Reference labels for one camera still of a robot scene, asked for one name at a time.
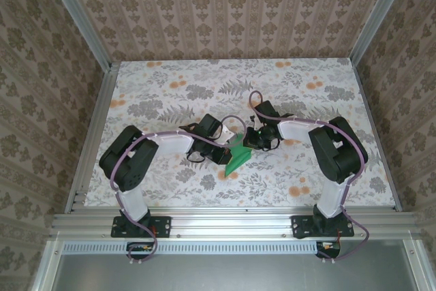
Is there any green square paper sheet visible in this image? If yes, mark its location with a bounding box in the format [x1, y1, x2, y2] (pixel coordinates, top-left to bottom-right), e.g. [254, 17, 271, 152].
[224, 132, 253, 179]

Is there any floral patterned table cover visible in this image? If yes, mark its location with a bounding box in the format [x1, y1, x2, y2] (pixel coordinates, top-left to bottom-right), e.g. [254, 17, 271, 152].
[83, 59, 398, 209]

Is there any grey metal panel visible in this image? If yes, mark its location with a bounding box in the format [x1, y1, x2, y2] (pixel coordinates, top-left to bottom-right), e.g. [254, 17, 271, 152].
[32, 239, 430, 291]

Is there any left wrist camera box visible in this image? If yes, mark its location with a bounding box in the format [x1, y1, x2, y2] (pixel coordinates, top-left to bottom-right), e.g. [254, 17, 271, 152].
[219, 123, 236, 144]

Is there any long aluminium base rail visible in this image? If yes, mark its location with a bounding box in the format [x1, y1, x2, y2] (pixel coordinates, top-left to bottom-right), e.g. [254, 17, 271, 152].
[50, 211, 418, 239]

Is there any grey slotted cable duct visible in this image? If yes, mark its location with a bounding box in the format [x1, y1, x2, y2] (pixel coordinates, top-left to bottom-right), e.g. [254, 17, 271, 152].
[63, 240, 320, 256]

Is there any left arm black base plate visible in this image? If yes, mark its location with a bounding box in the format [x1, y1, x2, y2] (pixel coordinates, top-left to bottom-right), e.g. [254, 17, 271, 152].
[110, 215, 172, 239]

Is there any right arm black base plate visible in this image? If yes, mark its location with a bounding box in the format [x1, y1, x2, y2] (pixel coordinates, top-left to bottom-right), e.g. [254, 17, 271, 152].
[291, 215, 355, 239]

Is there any aluminium table side rail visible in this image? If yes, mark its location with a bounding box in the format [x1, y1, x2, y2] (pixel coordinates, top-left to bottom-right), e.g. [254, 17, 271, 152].
[350, 61, 405, 212]
[64, 62, 120, 213]

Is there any aluminium frame post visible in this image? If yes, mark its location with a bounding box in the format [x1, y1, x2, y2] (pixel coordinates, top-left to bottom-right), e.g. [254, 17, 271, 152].
[42, 0, 114, 70]
[349, 0, 415, 63]

